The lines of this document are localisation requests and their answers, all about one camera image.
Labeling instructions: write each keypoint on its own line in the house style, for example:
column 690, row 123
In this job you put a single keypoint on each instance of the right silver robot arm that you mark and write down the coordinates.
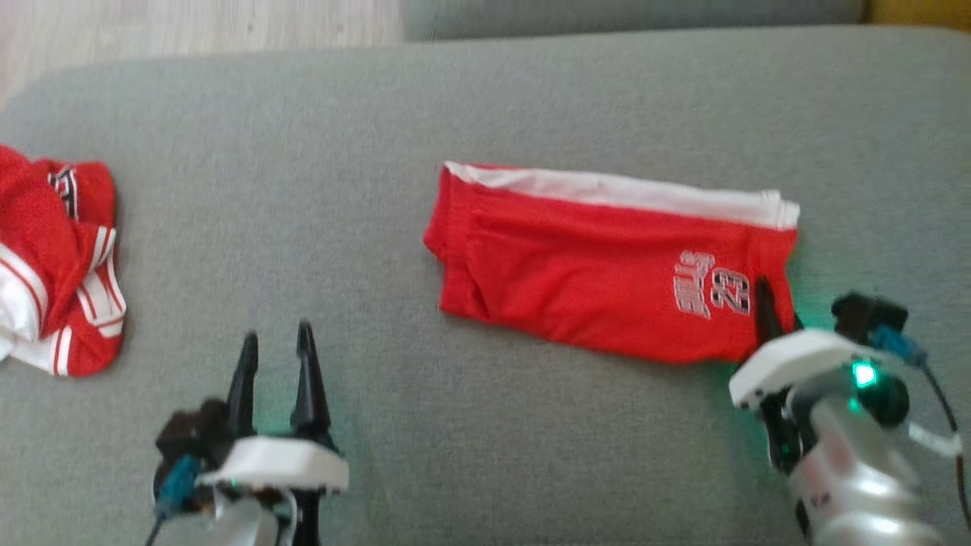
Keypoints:
column 857, row 485

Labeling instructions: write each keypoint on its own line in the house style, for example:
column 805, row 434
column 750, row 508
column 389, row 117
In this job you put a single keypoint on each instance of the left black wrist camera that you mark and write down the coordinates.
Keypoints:
column 193, row 428

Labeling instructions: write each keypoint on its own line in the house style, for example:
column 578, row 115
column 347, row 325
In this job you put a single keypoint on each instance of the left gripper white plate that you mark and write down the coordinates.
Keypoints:
column 281, row 462

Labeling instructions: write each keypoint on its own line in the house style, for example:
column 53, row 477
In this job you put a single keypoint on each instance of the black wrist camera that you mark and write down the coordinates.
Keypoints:
column 193, row 428
column 865, row 315

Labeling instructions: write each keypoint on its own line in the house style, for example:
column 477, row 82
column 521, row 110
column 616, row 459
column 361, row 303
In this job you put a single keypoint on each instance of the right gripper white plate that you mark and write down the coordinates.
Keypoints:
column 796, row 364

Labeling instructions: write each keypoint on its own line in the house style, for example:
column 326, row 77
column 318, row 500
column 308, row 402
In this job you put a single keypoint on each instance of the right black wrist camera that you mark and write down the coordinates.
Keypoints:
column 865, row 315

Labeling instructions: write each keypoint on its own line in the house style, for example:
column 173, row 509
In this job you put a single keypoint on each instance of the red basketball shorts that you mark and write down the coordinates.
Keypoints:
column 576, row 265

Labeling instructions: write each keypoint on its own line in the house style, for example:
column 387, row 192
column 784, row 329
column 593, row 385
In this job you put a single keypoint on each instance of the small grey sofa cushion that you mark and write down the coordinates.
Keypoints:
column 630, row 15

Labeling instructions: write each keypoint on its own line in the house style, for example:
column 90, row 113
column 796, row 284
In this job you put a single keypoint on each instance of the large grey sofa seat cushion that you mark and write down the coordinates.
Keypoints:
column 485, row 455

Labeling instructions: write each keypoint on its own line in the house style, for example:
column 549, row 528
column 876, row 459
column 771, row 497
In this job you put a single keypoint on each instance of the red basketball jersey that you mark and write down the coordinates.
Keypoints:
column 45, row 227

